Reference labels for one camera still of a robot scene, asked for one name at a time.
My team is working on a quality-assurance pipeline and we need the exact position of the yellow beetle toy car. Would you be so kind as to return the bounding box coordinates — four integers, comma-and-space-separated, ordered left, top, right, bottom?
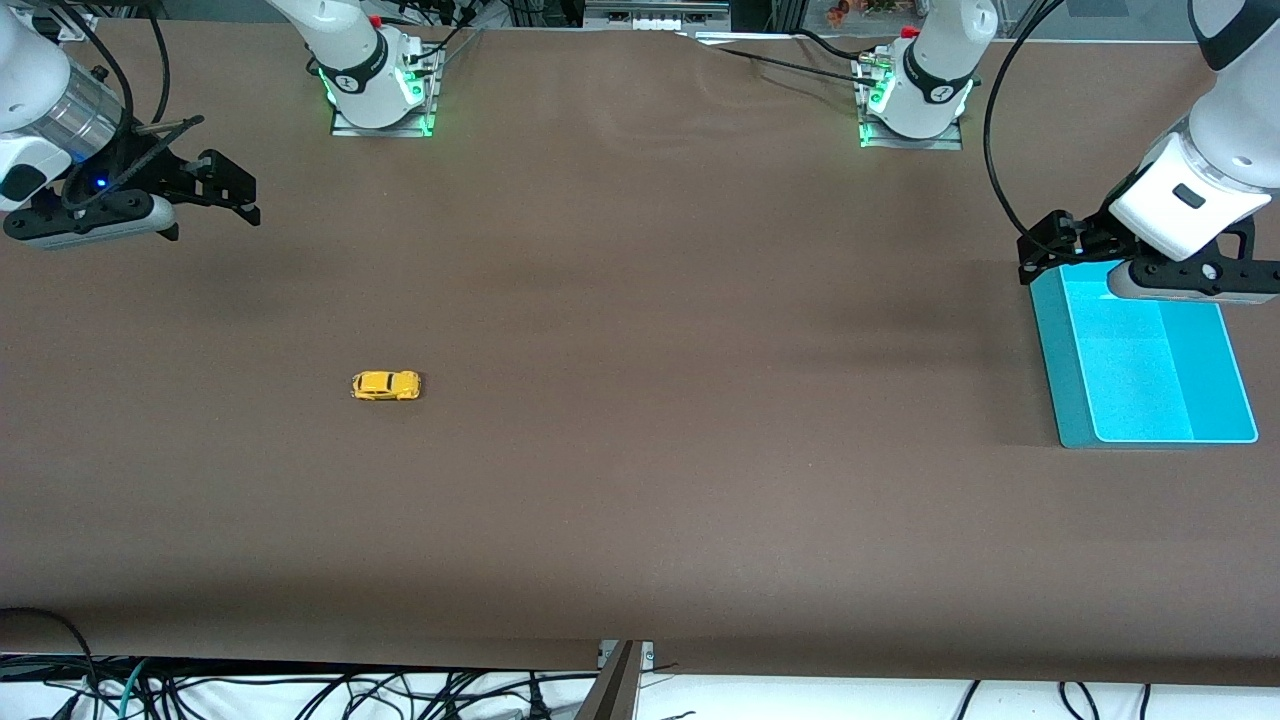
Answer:
351, 370, 422, 402

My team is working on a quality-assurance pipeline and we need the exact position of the cyan plastic bin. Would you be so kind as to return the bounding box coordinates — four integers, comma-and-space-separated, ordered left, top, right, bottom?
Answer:
1030, 260, 1259, 449

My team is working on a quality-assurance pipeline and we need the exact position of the silver aluminium profile piece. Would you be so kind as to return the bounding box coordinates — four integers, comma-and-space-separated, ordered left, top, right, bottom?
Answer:
30, 10, 101, 43

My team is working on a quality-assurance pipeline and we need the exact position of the orange background object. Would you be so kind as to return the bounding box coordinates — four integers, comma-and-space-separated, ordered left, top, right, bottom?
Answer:
825, 0, 906, 26

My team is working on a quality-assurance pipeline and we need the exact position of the brown table cover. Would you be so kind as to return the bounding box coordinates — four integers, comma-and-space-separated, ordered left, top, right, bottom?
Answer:
0, 18, 1280, 687

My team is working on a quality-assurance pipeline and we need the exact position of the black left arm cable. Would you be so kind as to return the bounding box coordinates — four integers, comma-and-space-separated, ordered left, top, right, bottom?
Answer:
983, 0, 1066, 241

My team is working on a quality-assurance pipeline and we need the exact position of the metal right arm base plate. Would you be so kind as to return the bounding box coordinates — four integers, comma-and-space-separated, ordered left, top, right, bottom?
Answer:
330, 45, 439, 139

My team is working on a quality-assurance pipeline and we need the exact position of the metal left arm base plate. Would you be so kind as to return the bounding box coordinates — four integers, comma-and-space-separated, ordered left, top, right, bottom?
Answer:
858, 50, 964, 151

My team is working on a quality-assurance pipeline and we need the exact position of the black base connector cable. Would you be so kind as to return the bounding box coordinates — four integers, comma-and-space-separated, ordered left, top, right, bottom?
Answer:
400, 0, 488, 66

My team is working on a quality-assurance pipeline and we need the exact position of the long black table cable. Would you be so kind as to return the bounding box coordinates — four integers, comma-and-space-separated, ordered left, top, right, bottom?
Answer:
680, 30, 891, 93

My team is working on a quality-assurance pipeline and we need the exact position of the silver aluminium frame rail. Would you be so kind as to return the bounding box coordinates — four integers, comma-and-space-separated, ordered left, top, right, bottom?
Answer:
583, 0, 733, 31

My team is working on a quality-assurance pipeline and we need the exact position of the thick black floor cable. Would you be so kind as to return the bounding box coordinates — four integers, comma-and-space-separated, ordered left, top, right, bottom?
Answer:
0, 607, 101, 691

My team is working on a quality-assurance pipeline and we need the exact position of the teal floor cable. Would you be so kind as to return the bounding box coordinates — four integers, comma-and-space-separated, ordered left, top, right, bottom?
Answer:
118, 658, 153, 720

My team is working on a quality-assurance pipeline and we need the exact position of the black floor cable tangle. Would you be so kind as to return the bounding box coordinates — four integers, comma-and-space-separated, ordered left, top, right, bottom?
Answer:
0, 655, 601, 720

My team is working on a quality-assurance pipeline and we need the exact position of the grey frame beam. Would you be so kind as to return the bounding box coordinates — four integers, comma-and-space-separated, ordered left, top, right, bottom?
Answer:
572, 640, 646, 720

